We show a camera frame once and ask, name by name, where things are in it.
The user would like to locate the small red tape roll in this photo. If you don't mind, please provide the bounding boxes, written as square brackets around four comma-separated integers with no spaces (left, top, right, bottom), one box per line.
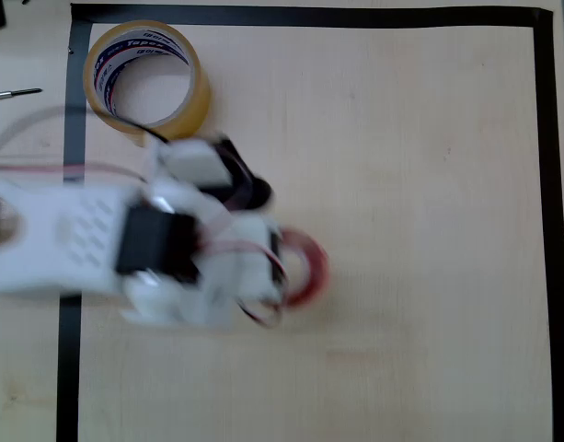
[276,227,331,308]

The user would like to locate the big yellow packing tape roll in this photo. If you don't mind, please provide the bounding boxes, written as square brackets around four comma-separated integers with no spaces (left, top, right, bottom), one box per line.
[82,19,213,142]

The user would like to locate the thin screwdriver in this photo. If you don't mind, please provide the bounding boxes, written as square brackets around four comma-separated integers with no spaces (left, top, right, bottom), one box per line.
[0,87,43,103]

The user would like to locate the red white black servo wires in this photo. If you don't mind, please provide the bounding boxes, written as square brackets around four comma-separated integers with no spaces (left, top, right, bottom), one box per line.
[196,237,290,329]

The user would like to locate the white camera box black lens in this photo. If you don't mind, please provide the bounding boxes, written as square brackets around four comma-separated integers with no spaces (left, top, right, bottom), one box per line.
[150,134,274,212]

